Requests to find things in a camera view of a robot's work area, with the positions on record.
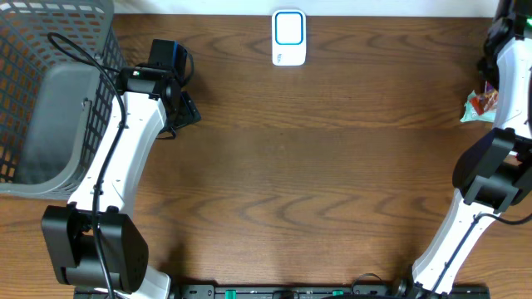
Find dark grey plastic basket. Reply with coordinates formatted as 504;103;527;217
1;0;126;200

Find red Top chocolate bar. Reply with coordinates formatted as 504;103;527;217
471;81;498;115

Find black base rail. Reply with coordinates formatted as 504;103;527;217
72;284;491;299

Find teal snack wrapper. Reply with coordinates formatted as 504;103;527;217
460;91;495;123

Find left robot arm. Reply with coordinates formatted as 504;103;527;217
42;63;200;298

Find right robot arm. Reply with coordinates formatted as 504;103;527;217
387;0;531;298

